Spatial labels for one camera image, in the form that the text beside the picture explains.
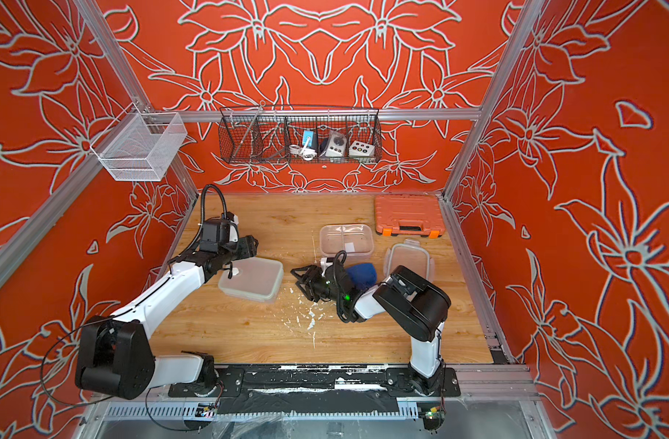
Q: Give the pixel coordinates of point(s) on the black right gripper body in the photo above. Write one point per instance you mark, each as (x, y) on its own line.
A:
(324, 289)

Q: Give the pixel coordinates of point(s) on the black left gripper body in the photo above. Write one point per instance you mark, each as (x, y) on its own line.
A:
(227, 252)

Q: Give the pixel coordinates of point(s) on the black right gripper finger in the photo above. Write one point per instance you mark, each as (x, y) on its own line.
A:
(310, 292)
(307, 275)

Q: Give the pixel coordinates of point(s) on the blue cleaning cloth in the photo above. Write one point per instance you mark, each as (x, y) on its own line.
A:
(363, 276)

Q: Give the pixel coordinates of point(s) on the clear lunch box with lid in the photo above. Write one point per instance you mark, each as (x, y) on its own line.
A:
(354, 239)

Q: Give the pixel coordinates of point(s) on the clear lunch box lid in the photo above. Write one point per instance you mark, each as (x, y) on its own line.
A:
(412, 255)

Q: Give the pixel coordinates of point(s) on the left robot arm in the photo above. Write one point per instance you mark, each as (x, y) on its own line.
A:
(115, 357)

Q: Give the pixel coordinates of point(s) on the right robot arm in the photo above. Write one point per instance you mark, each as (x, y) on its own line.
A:
(418, 306)

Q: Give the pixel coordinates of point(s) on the orange plastic tool case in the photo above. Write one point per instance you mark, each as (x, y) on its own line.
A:
(405, 214)

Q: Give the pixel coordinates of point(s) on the blue small box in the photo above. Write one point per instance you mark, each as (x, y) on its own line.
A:
(308, 139)

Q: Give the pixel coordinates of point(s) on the white button box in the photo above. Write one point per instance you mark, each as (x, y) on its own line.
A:
(361, 150)

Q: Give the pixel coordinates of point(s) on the white round-dial device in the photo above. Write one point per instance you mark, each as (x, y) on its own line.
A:
(336, 146)

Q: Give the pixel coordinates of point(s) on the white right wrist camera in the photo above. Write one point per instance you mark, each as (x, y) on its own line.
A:
(326, 262)

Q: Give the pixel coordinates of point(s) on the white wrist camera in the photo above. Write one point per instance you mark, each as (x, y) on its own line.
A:
(326, 262)
(233, 227)

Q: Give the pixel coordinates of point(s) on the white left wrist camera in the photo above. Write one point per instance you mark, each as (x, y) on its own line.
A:
(233, 227)

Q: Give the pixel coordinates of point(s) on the white charger with cable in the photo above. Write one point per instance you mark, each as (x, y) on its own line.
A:
(305, 153)

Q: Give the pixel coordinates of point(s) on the black wire wall basket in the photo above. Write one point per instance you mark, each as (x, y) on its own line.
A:
(262, 134)

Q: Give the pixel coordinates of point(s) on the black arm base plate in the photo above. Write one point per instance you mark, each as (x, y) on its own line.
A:
(396, 380)

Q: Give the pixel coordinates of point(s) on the clear acrylic wall bin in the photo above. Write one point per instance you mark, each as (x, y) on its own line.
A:
(141, 148)

